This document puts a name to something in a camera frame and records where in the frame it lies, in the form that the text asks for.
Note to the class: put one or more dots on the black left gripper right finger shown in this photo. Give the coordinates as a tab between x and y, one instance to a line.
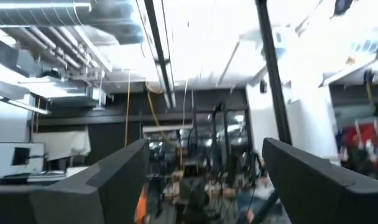
325	199

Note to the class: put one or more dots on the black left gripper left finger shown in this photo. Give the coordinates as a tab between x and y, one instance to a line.
83	199

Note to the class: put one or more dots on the black aluminium table frame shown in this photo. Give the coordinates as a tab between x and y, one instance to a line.
273	77

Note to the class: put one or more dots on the silver ventilation duct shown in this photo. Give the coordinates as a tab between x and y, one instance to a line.
52	14

